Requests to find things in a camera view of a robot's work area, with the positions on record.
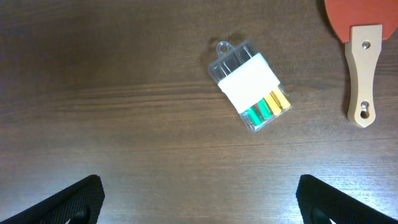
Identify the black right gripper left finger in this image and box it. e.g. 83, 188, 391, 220
2, 175, 105, 224

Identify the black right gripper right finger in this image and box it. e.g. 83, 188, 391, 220
296, 174, 397, 224

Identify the clear case of screwdrivers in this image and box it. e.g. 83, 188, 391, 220
208, 40, 292, 133

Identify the orange scraper with wooden handle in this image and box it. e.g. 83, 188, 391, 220
324, 0, 397, 128

